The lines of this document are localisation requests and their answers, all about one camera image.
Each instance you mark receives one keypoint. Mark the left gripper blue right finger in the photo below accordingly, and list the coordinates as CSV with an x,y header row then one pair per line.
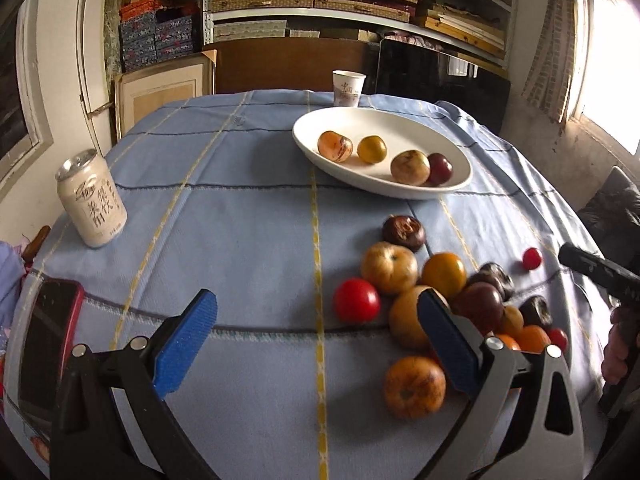
x,y
454,340

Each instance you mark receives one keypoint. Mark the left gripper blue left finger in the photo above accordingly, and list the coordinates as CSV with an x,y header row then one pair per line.
x,y
181,338

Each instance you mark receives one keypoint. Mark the large orange mandarin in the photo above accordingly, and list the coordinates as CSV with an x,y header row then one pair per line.
x,y
532,339

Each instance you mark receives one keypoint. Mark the orange round fruit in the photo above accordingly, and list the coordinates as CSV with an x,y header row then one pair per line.
x,y
446,273

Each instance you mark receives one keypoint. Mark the small red tomato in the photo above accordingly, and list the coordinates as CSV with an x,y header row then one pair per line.
x,y
531,259

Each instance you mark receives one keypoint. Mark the large dark red apple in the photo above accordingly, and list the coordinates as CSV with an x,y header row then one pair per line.
x,y
441,169

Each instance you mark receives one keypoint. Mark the tan yellow apple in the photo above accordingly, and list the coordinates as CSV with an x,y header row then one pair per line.
x,y
410,168

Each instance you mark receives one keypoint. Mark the small yellow fruit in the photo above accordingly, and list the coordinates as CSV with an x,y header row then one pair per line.
x,y
372,150

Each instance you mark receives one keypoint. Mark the orange striped fruit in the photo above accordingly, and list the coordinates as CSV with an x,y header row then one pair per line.
x,y
334,146

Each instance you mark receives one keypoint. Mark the person's right hand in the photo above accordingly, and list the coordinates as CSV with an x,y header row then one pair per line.
x,y
614,367

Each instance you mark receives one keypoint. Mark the dark purple plum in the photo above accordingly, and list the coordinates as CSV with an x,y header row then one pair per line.
x,y
482,304

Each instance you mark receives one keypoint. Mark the dark mangosteen near gripper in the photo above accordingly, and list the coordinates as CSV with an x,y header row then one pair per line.
x,y
494,274

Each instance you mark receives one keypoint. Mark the red cased smartphone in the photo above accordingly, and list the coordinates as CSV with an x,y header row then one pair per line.
x,y
48,343

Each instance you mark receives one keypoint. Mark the light blue checked tablecloth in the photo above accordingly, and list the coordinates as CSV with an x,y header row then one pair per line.
x,y
219,196

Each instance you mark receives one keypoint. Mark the white beverage can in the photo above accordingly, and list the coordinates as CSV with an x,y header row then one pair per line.
x,y
89,195

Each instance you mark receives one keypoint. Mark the white oval plate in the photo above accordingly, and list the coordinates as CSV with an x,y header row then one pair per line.
x,y
399,133

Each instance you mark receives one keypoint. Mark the framed picture leaning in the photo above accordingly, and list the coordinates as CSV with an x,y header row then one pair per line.
x,y
139,93

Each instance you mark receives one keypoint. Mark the white paper cup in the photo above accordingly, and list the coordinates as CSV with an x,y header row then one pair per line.
x,y
347,87

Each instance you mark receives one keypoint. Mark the brown wooden headboard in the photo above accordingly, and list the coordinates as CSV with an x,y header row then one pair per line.
x,y
289,63

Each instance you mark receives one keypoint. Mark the shelf with stacked boxes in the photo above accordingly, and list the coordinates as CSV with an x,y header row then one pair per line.
x,y
360,0

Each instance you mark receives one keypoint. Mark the window with metal frame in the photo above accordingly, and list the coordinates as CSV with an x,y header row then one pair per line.
x,y
25,129

